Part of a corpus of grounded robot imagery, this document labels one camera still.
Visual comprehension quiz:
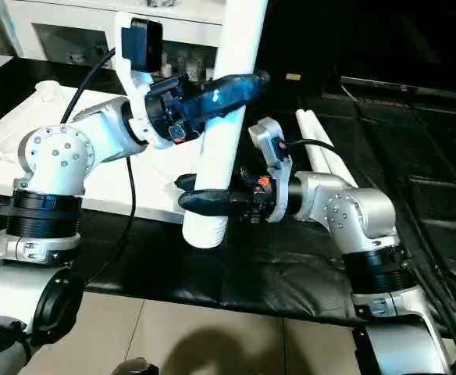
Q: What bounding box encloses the white compartment tray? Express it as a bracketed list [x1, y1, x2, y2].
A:
[0, 80, 191, 225]

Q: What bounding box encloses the white glass-door cabinet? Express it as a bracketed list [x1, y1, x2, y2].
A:
[5, 0, 233, 77]

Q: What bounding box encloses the white plastic table leg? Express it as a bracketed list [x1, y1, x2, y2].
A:
[305, 110, 359, 188]
[182, 0, 269, 249]
[294, 110, 342, 182]

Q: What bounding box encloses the long black bar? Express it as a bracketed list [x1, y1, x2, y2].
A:
[341, 75, 456, 104]

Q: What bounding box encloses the black work mat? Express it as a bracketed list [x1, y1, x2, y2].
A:
[0, 55, 456, 337]

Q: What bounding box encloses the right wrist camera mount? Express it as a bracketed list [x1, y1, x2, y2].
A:
[247, 117, 296, 225]

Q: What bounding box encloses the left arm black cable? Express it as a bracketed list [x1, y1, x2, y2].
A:
[60, 47, 139, 286]

